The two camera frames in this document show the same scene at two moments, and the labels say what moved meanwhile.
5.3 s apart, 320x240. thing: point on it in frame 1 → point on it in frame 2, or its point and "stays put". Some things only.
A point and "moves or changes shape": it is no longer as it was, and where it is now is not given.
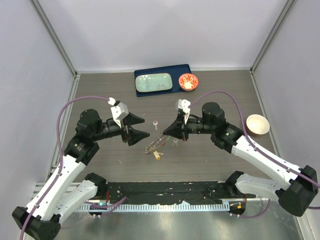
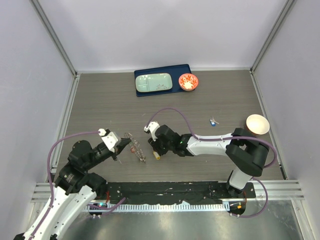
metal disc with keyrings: x=163 y=140 moves or changes shape
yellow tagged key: x=157 y=155 stays put
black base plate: x=201 y=192 stays put
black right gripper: x=178 y=129 → x=155 y=145
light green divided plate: x=153 y=82 stays put
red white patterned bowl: x=188 y=82 stays put
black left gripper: x=133 y=135 → x=120 y=146
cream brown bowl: x=257 y=124 stays put
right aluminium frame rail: x=253 y=74 stays put
